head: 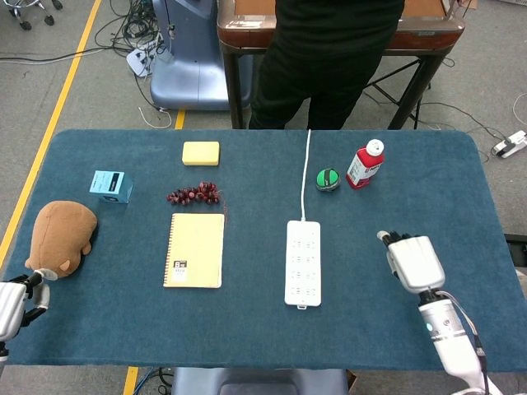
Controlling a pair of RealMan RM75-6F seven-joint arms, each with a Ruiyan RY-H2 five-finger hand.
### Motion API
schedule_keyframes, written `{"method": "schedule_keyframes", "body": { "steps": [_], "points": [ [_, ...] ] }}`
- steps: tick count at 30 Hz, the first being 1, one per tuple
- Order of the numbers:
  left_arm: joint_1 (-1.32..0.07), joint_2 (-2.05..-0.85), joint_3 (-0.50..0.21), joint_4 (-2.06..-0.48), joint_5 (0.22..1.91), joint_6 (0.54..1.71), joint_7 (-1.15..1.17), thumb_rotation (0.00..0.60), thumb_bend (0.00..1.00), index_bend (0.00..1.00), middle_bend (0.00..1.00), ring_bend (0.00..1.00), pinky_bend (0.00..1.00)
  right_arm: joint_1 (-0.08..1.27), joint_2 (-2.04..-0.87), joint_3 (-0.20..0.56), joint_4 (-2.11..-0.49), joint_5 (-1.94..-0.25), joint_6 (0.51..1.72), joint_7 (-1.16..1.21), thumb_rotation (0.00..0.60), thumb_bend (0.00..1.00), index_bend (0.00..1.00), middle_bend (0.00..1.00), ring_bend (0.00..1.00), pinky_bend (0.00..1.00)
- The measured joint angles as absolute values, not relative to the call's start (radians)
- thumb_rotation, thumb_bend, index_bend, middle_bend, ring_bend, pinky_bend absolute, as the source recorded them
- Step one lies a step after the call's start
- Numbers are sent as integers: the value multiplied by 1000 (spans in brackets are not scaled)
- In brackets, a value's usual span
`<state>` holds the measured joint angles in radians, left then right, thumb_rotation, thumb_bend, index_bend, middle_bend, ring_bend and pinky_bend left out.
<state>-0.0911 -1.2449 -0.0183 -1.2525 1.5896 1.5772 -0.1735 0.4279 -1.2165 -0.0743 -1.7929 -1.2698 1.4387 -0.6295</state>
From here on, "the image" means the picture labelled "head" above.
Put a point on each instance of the brown wooden table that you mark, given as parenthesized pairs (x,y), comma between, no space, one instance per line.
(243,29)

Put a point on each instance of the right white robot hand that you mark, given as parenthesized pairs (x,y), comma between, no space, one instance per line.
(418,263)

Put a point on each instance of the green ball with black band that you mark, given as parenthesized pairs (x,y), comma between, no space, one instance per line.
(322,179)

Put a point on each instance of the brown plush toy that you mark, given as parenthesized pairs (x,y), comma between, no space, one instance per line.
(62,230)

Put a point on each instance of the yellow spiral notebook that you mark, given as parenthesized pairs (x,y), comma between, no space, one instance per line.
(197,247)

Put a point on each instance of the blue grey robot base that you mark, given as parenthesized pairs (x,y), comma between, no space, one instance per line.
(259,380)

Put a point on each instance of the dark red grape bunch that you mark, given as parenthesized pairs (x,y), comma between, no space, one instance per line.
(193,194)

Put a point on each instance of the yellow sponge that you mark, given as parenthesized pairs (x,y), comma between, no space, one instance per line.
(201,153)

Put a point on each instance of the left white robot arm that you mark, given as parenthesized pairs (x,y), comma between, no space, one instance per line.
(2,351)

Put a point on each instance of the black stool with chrome base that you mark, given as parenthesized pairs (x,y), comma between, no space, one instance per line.
(24,12)

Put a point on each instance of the white floor power strip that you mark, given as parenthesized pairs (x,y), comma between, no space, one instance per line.
(510,144)
(140,61)

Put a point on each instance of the blue table cloth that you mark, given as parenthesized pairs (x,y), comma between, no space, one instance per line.
(255,337)

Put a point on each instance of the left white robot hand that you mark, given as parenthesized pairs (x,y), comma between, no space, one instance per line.
(10,304)

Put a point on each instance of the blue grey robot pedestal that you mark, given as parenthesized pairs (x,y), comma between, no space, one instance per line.
(193,70)

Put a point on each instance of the light blue cardboard box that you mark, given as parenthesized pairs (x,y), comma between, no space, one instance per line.
(111,185)

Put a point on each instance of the red juice bottle white cap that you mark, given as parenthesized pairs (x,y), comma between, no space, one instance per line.
(362,168)

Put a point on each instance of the person in black clothes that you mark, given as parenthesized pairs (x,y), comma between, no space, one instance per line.
(321,61)

